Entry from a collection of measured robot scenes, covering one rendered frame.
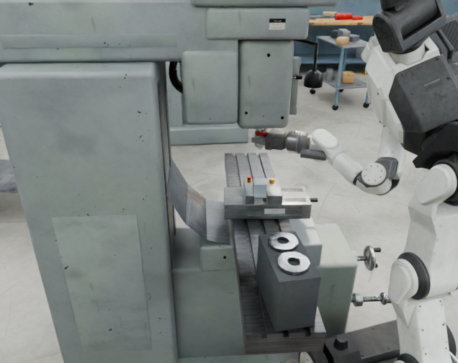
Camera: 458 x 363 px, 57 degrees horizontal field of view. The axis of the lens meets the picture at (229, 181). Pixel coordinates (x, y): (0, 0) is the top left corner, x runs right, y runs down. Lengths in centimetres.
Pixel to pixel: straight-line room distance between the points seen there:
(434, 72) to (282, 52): 48
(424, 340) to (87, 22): 144
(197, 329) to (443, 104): 138
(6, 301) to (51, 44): 188
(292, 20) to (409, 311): 98
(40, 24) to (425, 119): 117
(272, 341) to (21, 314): 189
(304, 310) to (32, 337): 181
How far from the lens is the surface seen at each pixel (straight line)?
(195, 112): 150
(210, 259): 175
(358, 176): 152
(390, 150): 152
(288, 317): 127
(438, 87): 128
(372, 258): 207
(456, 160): 122
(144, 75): 136
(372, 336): 182
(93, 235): 165
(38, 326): 278
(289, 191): 181
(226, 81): 147
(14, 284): 312
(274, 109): 154
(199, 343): 210
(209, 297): 190
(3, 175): 383
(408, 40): 123
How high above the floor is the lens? 188
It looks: 28 degrees down
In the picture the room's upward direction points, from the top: straight up
